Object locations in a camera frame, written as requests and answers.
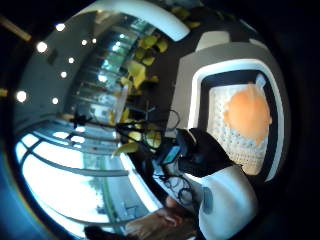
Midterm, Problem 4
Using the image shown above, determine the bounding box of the white perforated basket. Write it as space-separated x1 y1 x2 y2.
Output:
206 73 273 177

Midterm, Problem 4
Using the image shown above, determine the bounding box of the device with blue screen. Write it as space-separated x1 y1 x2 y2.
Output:
161 144 183 166

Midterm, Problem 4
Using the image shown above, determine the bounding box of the black tray with white rim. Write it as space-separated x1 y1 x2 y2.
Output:
187 58 285 183

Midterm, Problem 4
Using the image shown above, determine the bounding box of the plant with yellow-green leaves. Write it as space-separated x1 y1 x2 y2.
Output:
110 5 202 157

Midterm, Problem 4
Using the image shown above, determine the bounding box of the group of ceiling spot lights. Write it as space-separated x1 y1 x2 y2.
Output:
14 21 99 105

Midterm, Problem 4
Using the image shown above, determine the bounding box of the black cable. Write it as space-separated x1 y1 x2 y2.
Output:
155 173 195 205

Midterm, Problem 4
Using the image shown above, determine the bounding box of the black camera tripod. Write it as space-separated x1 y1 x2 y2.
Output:
68 105 158 152

